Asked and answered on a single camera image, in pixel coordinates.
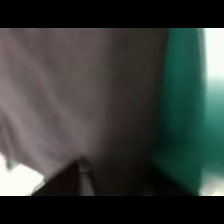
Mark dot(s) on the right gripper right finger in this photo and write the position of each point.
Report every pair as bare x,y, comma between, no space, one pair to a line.
113,183

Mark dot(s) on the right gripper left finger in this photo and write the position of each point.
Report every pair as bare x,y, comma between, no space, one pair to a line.
63,181

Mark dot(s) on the dark brown shirt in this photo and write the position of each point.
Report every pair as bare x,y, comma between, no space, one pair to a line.
66,93

